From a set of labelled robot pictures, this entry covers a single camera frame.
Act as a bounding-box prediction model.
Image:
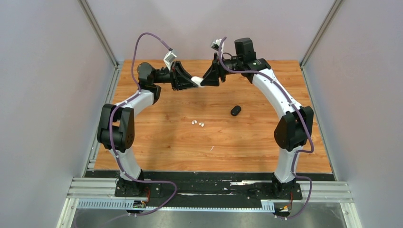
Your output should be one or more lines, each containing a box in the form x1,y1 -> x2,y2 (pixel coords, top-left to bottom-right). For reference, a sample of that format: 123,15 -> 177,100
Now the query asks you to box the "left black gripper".
153,61 -> 199,92

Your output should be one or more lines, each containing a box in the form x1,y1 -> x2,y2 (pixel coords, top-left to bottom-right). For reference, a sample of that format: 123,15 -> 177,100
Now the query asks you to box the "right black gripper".
201,52 -> 244,86

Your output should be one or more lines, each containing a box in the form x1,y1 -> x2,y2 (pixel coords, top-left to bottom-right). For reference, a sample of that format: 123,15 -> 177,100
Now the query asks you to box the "white charging case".
191,76 -> 204,88

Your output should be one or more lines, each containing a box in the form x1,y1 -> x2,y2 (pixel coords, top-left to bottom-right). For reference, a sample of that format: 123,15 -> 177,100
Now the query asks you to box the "black charging case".
230,105 -> 241,116

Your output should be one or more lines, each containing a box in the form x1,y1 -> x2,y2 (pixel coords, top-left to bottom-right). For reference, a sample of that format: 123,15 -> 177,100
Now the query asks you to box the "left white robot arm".
97,61 -> 203,196

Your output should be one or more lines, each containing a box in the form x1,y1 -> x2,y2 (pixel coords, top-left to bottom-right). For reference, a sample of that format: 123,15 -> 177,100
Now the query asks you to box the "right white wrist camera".
210,38 -> 224,55

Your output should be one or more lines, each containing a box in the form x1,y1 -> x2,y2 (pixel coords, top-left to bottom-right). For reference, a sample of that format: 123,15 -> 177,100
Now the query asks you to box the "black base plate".
115,171 -> 302,209

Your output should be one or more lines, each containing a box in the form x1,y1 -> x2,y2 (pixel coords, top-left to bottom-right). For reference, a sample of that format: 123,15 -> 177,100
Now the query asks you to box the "slotted cable duct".
77,199 -> 275,213

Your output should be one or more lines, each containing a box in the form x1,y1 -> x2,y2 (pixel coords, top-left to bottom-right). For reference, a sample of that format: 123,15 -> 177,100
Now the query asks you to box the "aluminium frame rail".
58,178 -> 361,228

